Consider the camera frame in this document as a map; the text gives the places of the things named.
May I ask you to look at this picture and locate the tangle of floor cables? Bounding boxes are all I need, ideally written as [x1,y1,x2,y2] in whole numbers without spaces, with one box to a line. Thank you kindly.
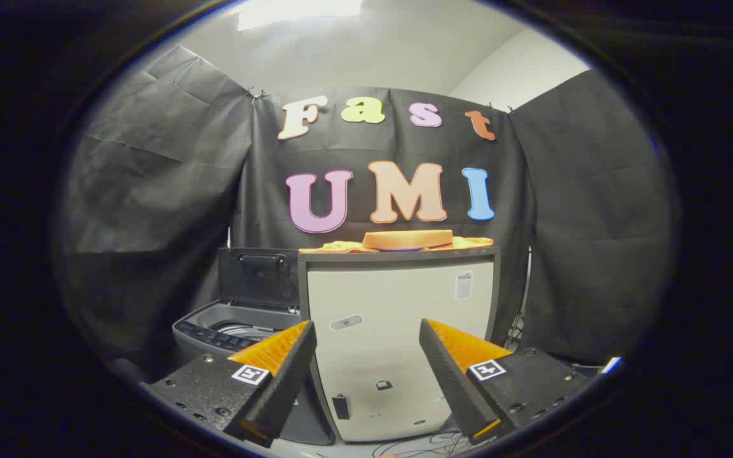
[373,429,478,458]

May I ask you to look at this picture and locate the grey washing machine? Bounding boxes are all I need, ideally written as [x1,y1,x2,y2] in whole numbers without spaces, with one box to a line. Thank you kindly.
[172,299,335,446]

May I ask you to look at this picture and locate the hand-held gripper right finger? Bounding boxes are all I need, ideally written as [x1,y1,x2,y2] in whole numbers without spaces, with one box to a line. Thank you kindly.
[419,318,596,446]

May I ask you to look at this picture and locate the black backdrop cloth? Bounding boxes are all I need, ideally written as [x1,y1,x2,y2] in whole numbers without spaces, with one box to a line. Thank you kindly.
[61,46,676,376]

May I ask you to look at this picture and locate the white cabinet with grey top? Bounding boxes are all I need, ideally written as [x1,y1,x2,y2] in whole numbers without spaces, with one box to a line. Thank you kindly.
[297,247,501,444]

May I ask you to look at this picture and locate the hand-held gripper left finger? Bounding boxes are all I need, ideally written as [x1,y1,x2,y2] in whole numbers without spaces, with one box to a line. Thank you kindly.
[150,320,318,448]

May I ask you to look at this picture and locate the orange shirt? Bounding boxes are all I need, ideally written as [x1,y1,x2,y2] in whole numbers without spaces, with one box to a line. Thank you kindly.
[298,230,494,254]

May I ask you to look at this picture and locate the ceiling light panel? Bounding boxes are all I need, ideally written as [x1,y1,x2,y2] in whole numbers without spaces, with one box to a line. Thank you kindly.
[238,0,364,31]

